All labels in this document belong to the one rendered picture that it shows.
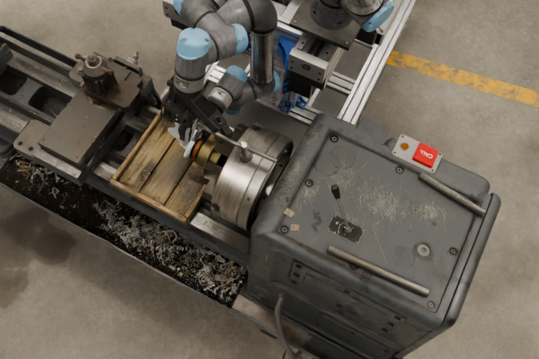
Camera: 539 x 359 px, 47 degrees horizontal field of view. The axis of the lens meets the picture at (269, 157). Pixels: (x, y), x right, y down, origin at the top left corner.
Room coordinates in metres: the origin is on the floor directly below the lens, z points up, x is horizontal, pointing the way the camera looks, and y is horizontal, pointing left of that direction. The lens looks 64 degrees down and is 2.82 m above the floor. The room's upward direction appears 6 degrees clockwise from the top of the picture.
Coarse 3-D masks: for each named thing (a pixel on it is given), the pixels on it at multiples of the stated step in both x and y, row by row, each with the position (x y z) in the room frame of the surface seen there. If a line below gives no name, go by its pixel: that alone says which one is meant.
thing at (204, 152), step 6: (198, 144) 0.86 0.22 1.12; (204, 144) 0.86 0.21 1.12; (210, 144) 0.87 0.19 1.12; (192, 150) 0.84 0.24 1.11; (198, 150) 0.85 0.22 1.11; (204, 150) 0.84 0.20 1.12; (210, 150) 0.84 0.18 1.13; (192, 156) 0.83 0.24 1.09; (198, 156) 0.83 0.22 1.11; (204, 156) 0.82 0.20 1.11; (210, 156) 0.83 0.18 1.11; (216, 156) 0.83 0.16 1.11; (222, 156) 0.85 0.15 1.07; (198, 162) 0.82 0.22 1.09; (204, 162) 0.81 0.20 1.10; (216, 162) 0.81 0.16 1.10; (222, 162) 0.84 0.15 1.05
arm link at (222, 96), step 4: (216, 88) 1.07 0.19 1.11; (220, 88) 1.07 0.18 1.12; (212, 92) 1.06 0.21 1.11; (216, 92) 1.06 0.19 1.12; (220, 92) 1.05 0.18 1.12; (224, 92) 1.06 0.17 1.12; (208, 96) 1.05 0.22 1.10; (212, 96) 1.04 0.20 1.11; (216, 96) 1.04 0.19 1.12; (220, 96) 1.04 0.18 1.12; (224, 96) 1.05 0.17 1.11; (228, 96) 1.05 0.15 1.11; (220, 100) 1.03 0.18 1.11; (224, 100) 1.03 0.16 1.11; (228, 100) 1.04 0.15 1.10; (232, 100) 1.05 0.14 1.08; (224, 104) 1.02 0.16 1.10; (228, 104) 1.03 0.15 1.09
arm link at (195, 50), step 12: (180, 36) 0.87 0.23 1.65; (192, 36) 0.87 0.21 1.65; (204, 36) 0.88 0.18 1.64; (180, 48) 0.85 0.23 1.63; (192, 48) 0.84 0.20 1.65; (204, 48) 0.85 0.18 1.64; (180, 60) 0.83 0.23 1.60; (192, 60) 0.83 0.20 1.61; (204, 60) 0.84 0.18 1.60; (180, 72) 0.82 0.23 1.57; (192, 72) 0.82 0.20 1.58; (204, 72) 0.84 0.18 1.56
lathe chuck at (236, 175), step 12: (252, 132) 0.86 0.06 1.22; (264, 132) 0.88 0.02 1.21; (276, 132) 0.90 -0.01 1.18; (252, 144) 0.82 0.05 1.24; (264, 144) 0.82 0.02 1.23; (240, 156) 0.78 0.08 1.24; (252, 156) 0.78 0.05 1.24; (228, 168) 0.74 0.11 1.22; (240, 168) 0.74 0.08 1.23; (252, 168) 0.74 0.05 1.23; (228, 180) 0.71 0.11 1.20; (240, 180) 0.71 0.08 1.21; (216, 192) 0.69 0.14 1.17; (228, 192) 0.68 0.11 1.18; (240, 192) 0.68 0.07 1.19; (228, 204) 0.66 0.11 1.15; (240, 204) 0.66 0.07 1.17; (228, 216) 0.64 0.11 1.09
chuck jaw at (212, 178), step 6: (210, 162) 0.81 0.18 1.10; (204, 168) 0.79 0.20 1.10; (210, 168) 0.79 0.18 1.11; (216, 168) 0.79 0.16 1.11; (204, 174) 0.78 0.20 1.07; (210, 174) 0.77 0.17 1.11; (216, 174) 0.77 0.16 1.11; (204, 180) 0.75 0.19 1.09; (210, 180) 0.75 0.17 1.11; (216, 180) 0.75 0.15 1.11; (210, 186) 0.73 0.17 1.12; (204, 192) 0.70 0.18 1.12; (210, 192) 0.70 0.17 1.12; (204, 198) 0.70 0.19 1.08; (210, 198) 0.69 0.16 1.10; (216, 204) 0.67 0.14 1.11; (216, 210) 0.66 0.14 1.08
